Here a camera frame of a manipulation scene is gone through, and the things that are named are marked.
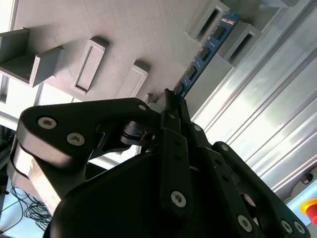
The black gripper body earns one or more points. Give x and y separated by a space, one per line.
111 210

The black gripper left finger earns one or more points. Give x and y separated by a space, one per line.
74 116

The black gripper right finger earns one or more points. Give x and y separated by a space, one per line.
232 198

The blue RAM stick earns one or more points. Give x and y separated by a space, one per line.
210 47

